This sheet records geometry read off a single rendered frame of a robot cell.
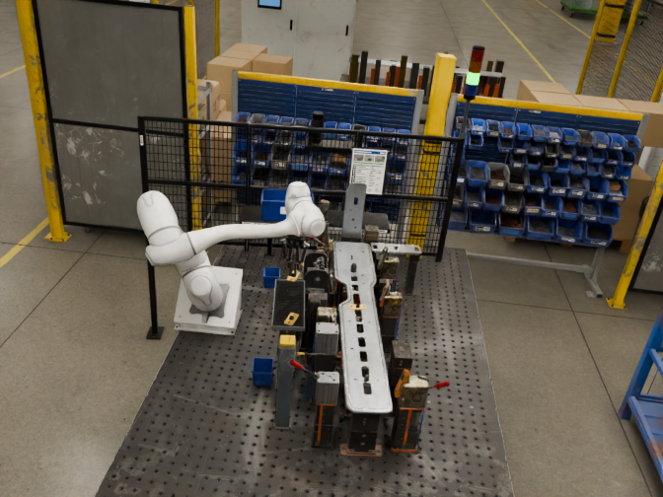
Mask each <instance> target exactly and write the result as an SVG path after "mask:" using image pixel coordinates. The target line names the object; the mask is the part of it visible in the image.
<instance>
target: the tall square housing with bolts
mask: <svg viewBox="0 0 663 497"><path fill-rule="evenodd" d="M315 334H316V335H315ZM338 335H339V331H338V323H329V322H317V323H316V333H314V344H313V354H314V348H315V354H316V353H323V354H324V355H320V354H318V355H316V357H315V366H314V372H313V373H315V372H316V373H318V372H333V361H334V356H336V351H337V343H338ZM311 381H312V375H311V379H310V388H309V392H308V393H307V400H308V401H309V403H310V405H316V385H317V380H315V379H314V378H313V382H312V390H311Z"/></svg>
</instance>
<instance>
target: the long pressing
mask: <svg viewBox="0 0 663 497"><path fill-rule="evenodd" d="M363 251H364V252H363ZM351 256H353V259H351ZM353 262H354V263H356V265H357V268H356V272H351V271H350V267H351V264H352V263H353ZM332 263H333V278H334V280H335V281H337V282H339V283H341V284H342V285H344V286H345V287H346V292H347V300H346V301H344V302H342V303H340V304H339V305H338V316H339V330H340V344H341V357H342V371H343V383H344V397H345V407H346V408H347V409H348V410H349V411H351V412H354V413H376V414H387V413H390V412H391V411H392V410H393V403H392V397H391V391H390V385H389V379H388V373H387V367H386V361H385V355H384V349H383V343H382V337H381V331H380V326H379V320H378V314H377V308H376V302H375V296H374V290H373V287H374V286H375V284H376V282H377V278H376V273H375V267H374V262H373V256H372V250H371V247H370V245H368V244H365V243H350V242H332ZM352 276H354V277H357V281H351V277H352ZM363 283H364V284H363ZM352 285H357V286H358V291H353V290H352ZM354 294H357V295H359V300H360V305H366V310H360V311H361V315H362V322H358V321H356V316H355V310H353V309H350V308H349V304H353V305H354V300H353V295H354ZM369 321H370V322H369ZM357 324H362V325H363V330H364V333H358V332H357ZM358 337H363V338H365V347H360V346H359V343H358ZM351 348H353V349H351ZM360 352H366V354H367V362H361V361H360ZM362 367H368V369H369V382H364V378H363V377H362V369H361V368H362ZM377 380H378V381H377ZM364 383H369V384H370V385H371V392H372V394H365V393H364V387H363V384H364Z"/></svg>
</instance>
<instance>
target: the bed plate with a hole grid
mask: <svg viewBox="0 0 663 497"><path fill-rule="evenodd" d="M265 251H266V252H267V247H250V251H245V246H231V245H223V247H222V248H221V250H220V253H219V254H218V256H217V258H216V260H215V262H214V263H213V266H217V267H226V268H236V269H243V276H242V297H241V307H240V310H242V313H241V316H240V319H239V322H238V326H237V329H236V332H235V335H234V336H233V335H224V334H214V333H204V332H195V331H185V330H180V331H179V333H178V334H177V336H176V338H175V340H174V342H173V344H172V346H171V348H170V350H169V352H168V354H167V356H166V358H165V360H164V362H163V364H162V366H161V368H160V369H159V371H158V373H157V375H156V379H155V381H154V382H153V383H152V385H151V387H150V389H149V390H148V392H147V396H146V397H145V398H144V400H143V402H142V403H141V405H140V407H139V409H138V411H137V413H136V415H135V417H134V419H133V422H132V424H131V425H130V427H129V430H128V432H127V433H126V436H125V437H124V438H123V440H122V442H121V444H120V448H119V449H118V450H117V452H116V455H115V456H114V458H113V462H112V463H111V465H110V467H109V469H108V471H107V472H106V474H105V476H104V478H103V480H102V482H101V484H100V486H99V488H98V491H97V493H96V494H95V496H94V497H514V492H513V487H512V482H511V480H510V472H509V467H508V462H507V460H506V452H505V447H504V442H503V437H502V432H501V428H500V424H499V419H498V417H499V416H498V412H497V411H496V408H497V406H496V401H495V396H494V391H493V386H492V381H491V379H490V370H489V366H488V361H487V356H486V351H485V346H484V341H483V337H482V331H481V325H480V320H479V311H478V306H477V301H476V296H475V290H474V285H473V280H472V275H471V271H470V266H469V261H468V256H467V251H466V250H465V249H463V248H447V247H444V250H443V255H442V260H441V262H435V257H436V256H426V255H423V256H422V257H421V258H420V259H419V263H418V264H417V268H416V274H415V280H414V286H413V290H417V293H418V296H404V295H402V309H401V315H400V316H399V317H400V321H398V319H397V322H398V323H399V327H397V325H396V328H397V329H398V333H396V331H395V334H396V335H397V340H396V339H395V341H409V344H410V348H411V352H412V357H413V361H412V366H411V370H410V371H409V375H410V376H425V377H426V378H427V382H428V385H429V386H435V384H439V383H443V382H449V383H450V385H449V387H444V388H439V389H437V388H434V389H429V390H428V397H427V400H426V405H425V410H424V415H423V419H422V414H423V410H422V412H421V413H420V418H419V423H418V434H419V429H420V424H421V419H422V424H421V429H420V434H419V439H418V438H417V439H418V444H417V443H416V446H417V447H418V445H419V448H418V450H417V451H418V452H420V453H421V454H417V455H416V454H413V453H412V452H401V453H400V454H399V452H391V451H390V450H389V448H388V446H389V445H388V444H386V443H388V440H389V439H388V438H389V436H390V435H392V429H393V424H394V419H385V416H384V414H381V416H380V422H379V428H378V435H377V440H376V441H377V442H376V445H381V446H382V454H383V455H382V456H381V457H380V458H379V457H350V456H342V455H341V454H340V444H347V443H348V438H347V437H346V427H350V421H351V420H346V419H339V418H338V410H339V409H340V408H345V400H343V394H344V390H341V389H340V375H343V371H342V370H338V369H337V368H336V367H335V364H334V371H335V372H338V373H339V386H338V395H337V403H336V406H335V407H334V412H333V430H332V446H333V447H334V451H327V450H325V449H323V450H322V448H311V441H310V438H309V434H310V433H313V428H314V418H315V415H316V408H317V406H316V405H310V403H309V401H308V400H307V393H308V392H309V388H310V380H309V379H311V376H310V374H309V373H307V372H305V371H303V370H299V369H298V368H296V367H295V368H294V371H293V390H292V391H291V404H290V416H291V430H274V429H273V423H274V415H275V403H276V389H275V386H276V375H277V364H278V355H277V344H278V343H279V330H275V329H271V321H272V310H273V298H274V289H266V288H264V286H263V269H264V268H265V267H279V268H280V278H279V279H285V277H287V276H289V268H288V267H287V266H288V261H287V260H284V257H283V249H282V248H272V252H275V256H269V255H264V252H265ZM254 358H273V359H274V362H273V374H272V379H271V385H270V387H267V386H254V385H253V373H252V367H253V359H254Z"/></svg>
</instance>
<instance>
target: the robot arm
mask: <svg viewBox="0 0 663 497"><path fill-rule="evenodd" d="M285 211H286V219H285V220H284V221H282V222H280V223H276V224H271V225H246V224H233V225H222V226H217V227H212V228H208V229H203V230H198V231H192V232H187V233H184V231H183V230H182V229H181V227H180V226H179V221H178V218H177V215H176V213H175V211H174V209H173V207H172V205H171V204H170V202H169V200H168V198H167V197H166V196H165V195H164V194H162V193H161V192H159V191H148V192H146V193H144V194H142V195H141V196H140V197H139V199H138V201H137V214H138V217H139V220H140V223H141V226H142V229H143V231H144V233H145V235H146V236H147V238H148V241H149V244H150V246H148V247H147V248H146V252H145V255H146V256H147V258H148V260H149V261H150V263H151V265H153V266H168V265H173V264H174V265H175V266H176V267H177V269H178V271H179V273H180V275H181V277H182V279H183V281H184V286H185V289H186V293H187V296H188V298H189V299H190V301H191V302H192V304H191V307H190V309H189V312H190V313H191V314H192V315H194V314H201V315H202V322H203V323H207V321H208V318H209V316H216V317H218V318H220V319H222V318H224V316H225V314H224V309H225V304H226V298H227V293H228V290H229V289H230V286H229V284H219V283H218V280H217V278H216V276H215V274H214V272H213V270H212V268H211V265H210V262H209V259H208V256H207V253H206V251H205V250H206V249H208V248H210V247H211V246H213V245H215V244H217V243H219V242H222V241H226V240H232V239H260V238H277V237H282V236H287V237H286V239H282V240H281V241H280V242H281V244H282V249H283V257H284V260H287V261H288V266H287V267H288V268H289V276H291V274H292V271H293V259H292V254H293V248H295V249H296V262H295V268H294V277H296V276H297V274H298V270H299V268H300V263H303V262H304V260H305V256H306V252H307V249H308V247H309V245H310V244H309V243H306V242H305V239H304V236H306V237H311V238H314V237H318V236H319V235H321V234H322V233H323V231H324V230H325V227H326V223H325V219H324V215H323V214H322V212H321V211H320V209H319V208H318V207H317V206H316V205H315V204H313V202H312V198H311V197H310V190H309V187H308V185H307V184H306V183H303V182H301V181H295V182H292V183H290V184H289V186H288V188H287V191H286V196H285ZM286 242H287V243H288V245H289V254H288V253H287V245H286ZM301 245H304V250H303V254H302V258H301V259H300V247H301ZM291 259H292V260H291Z"/></svg>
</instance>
